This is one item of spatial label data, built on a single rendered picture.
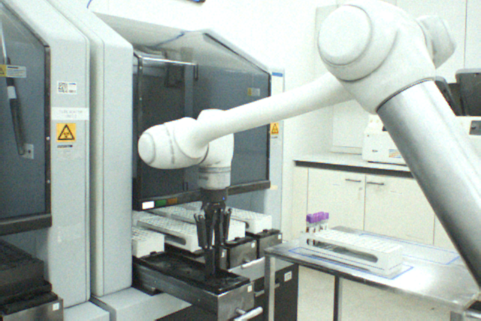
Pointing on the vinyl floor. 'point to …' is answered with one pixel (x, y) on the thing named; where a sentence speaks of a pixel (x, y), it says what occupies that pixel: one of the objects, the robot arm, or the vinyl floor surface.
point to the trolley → (425, 258)
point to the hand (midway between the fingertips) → (213, 258)
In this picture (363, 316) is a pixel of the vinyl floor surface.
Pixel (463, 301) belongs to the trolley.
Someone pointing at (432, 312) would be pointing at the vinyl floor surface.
